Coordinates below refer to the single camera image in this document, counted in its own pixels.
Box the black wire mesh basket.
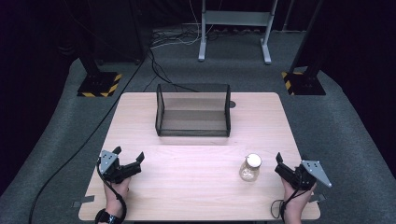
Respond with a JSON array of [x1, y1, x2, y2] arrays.
[[154, 82, 233, 138]]

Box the person's left hand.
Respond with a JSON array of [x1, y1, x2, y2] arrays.
[[104, 178, 132, 213]]

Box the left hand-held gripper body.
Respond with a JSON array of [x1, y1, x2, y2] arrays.
[[98, 150, 143, 185]]

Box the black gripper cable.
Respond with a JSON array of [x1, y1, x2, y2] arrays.
[[270, 189, 310, 220], [96, 158, 128, 218]]

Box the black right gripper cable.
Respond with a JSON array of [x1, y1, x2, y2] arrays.
[[270, 189, 310, 220]]

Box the glass jar with white lid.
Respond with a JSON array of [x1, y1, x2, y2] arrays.
[[238, 152, 263, 183]]

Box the person's right hand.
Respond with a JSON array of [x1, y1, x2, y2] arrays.
[[281, 178, 318, 215]]

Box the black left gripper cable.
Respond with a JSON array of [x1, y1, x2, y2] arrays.
[[96, 158, 128, 218]]

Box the grey metal stand frame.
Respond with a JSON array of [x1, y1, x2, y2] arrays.
[[197, 0, 279, 65]]

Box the grey tape strip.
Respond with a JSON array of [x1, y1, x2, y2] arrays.
[[71, 194, 95, 208], [309, 192, 328, 203]]

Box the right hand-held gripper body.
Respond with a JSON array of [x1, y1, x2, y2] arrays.
[[274, 160, 332, 191]]

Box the black wristband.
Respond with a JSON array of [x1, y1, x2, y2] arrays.
[[94, 208, 124, 224]]

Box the black stand with striped base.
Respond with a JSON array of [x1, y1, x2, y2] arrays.
[[77, 46, 123, 98], [281, 0, 328, 97]]

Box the bundle of floor cables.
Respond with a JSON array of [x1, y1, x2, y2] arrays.
[[148, 24, 225, 49]]

